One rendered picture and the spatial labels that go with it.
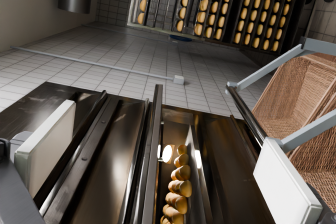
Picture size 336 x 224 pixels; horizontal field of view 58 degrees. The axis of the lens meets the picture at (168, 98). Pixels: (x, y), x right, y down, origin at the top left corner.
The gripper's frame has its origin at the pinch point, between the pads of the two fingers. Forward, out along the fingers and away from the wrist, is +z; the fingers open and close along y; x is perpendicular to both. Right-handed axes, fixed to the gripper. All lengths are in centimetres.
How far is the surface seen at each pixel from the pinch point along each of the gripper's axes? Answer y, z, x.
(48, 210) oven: -24, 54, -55
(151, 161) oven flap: 3, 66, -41
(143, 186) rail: 1, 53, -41
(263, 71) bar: 38, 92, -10
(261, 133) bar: 27, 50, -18
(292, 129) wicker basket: 80, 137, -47
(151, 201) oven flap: 4, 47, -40
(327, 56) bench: 86, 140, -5
